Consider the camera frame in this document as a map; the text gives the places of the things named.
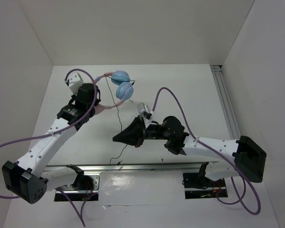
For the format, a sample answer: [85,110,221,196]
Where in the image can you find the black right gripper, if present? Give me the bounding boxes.
[113,115,170,147]

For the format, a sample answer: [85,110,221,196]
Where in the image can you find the thin black headphone cable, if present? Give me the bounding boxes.
[104,73,136,164]

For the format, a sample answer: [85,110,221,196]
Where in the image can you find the pink and blue cat-ear headphones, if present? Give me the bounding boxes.
[95,70,135,115]

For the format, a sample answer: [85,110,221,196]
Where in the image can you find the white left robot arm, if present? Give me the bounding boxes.
[2,83,100,204]

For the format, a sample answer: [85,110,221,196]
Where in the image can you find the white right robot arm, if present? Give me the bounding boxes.
[113,116,267,186]

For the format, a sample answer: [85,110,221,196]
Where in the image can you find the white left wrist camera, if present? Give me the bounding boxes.
[65,72,84,94]

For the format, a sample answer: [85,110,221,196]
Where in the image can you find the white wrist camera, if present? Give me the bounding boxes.
[137,103,153,129]
[65,72,84,94]

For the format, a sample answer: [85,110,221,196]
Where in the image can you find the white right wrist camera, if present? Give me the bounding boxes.
[137,103,153,129]

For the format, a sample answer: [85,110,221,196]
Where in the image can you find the aluminium rail at table front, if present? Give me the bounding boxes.
[45,160,219,174]

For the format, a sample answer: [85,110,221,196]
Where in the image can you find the aluminium rail at table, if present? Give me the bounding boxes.
[210,65,241,139]
[45,160,219,174]

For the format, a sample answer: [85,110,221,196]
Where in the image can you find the aluminium rail at table right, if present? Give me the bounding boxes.
[210,65,241,139]

